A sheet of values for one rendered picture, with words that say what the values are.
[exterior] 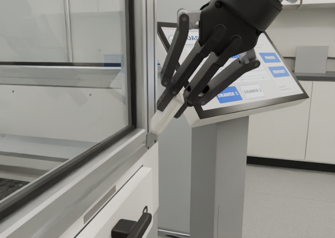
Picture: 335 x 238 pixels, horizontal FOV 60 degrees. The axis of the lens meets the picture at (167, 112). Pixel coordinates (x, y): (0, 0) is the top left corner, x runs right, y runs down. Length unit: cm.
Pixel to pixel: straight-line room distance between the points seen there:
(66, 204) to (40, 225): 4
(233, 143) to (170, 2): 89
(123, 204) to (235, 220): 77
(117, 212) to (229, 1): 28
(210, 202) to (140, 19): 70
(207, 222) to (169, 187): 75
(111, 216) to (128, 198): 5
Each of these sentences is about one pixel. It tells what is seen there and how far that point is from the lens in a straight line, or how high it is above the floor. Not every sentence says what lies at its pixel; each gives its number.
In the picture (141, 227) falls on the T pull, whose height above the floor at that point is 91.
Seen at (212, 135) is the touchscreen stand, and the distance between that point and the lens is 93.
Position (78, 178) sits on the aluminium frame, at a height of 99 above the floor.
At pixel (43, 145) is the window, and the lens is 30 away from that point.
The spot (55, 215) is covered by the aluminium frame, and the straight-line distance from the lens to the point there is 31.
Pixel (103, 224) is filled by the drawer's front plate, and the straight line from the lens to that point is 36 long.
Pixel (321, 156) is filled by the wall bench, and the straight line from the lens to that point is 304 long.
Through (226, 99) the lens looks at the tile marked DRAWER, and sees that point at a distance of 79.
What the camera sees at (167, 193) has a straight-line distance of 181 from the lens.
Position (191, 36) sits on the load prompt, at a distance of 87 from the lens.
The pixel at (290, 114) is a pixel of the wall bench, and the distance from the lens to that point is 289.
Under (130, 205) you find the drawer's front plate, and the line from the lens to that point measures 43.
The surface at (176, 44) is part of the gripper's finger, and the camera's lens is 36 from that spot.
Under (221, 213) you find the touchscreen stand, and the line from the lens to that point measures 105.
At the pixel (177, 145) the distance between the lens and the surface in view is 167.
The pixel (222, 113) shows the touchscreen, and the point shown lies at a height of 97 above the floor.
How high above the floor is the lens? 112
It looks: 12 degrees down
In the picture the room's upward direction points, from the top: straight up
